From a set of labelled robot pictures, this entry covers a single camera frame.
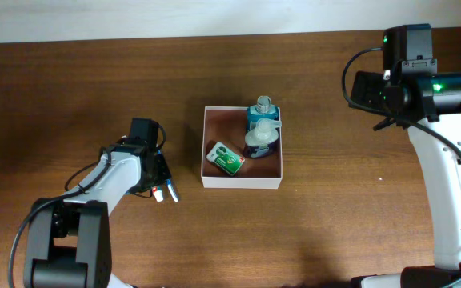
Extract clear pump soap bottle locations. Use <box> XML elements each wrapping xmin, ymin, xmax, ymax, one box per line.
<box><xmin>243</xmin><ymin>118</ymin><xmax>282</xmax><ymax>158</ymax></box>

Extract teal mouthwash bottle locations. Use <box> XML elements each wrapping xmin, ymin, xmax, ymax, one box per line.
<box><xmin>246</xmin><ymin>96</ymin><xmax>279</xmax><ymax>132</ymax></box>

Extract blue white toothbrush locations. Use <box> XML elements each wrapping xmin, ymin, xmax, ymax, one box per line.
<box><xmin>166</xmin><ymin>179</ymin><xmax>179</xmax><ymax>202</ymax></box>

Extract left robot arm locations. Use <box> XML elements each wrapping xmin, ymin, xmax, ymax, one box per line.
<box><xmin>18</xmin><ymin>137</ymin><xmax>171</xmax><ymax>287</ymax></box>

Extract black cable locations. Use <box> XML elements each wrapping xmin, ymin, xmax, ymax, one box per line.
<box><xmin>341</xmin><ymin>46</ymin><xmax>461</xmax><ymax>288</ymax></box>
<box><xmin>7</xmin><ymin>123</ymin><xmax>167</xmax><ymax>288</ymax></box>

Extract pink cardboard box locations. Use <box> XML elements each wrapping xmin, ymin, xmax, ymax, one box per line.
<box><xmin>201</xmin><ymin>106</ymin><xmax>283</xmax><ymax>190</ymax></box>

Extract right black cable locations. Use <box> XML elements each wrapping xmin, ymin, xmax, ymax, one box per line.
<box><xmin>341</xmin><ymin>46</ymin><xmax>461</xmax><ymax>288</ymax></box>

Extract green red toothpaste tube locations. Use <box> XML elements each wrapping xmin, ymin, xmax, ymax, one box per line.
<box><xmin>151</xmin><ymin>186</ymin><xmax>164</xmax><ymax>202</ymax></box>

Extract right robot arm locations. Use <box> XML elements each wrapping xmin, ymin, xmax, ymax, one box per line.
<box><xmin>346</xmin><ymin>71</ymin><xmax>461</xmax><ymax>287</ymax></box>

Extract left black cable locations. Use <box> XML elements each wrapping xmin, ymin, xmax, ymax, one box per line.
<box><xmin>7</xmin><ymin>123</ymin><xmax>167</xmax><ymax>288</ymax></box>

